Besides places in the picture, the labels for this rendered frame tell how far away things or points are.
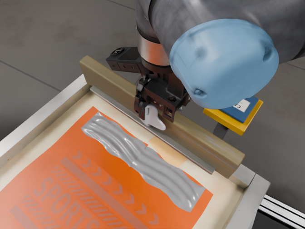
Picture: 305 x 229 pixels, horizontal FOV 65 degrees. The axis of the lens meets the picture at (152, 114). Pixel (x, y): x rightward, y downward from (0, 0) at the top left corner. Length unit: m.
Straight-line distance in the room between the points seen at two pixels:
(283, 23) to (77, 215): 0.54
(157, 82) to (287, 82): 1.94
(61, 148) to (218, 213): 0.42
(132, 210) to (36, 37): 2.22
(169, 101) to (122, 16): 2.30
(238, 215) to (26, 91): 1.90
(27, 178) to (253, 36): 0.60
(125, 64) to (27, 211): 0.42
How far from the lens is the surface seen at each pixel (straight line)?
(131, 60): 0.39
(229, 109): 0.71
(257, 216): 1.45
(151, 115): 0.46
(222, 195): 0.62
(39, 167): 0.68
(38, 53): 2.44
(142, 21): 0.30
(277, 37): 0.22
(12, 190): 0.69
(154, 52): 0.32
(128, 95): 0.50
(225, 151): 0.45
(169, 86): 0.38
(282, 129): 1.99
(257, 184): 0.62
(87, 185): 0.62
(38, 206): 0.65
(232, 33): 0.18
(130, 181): 0.61
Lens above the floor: 1.54
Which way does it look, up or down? 58 degrees down
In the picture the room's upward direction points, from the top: straight up
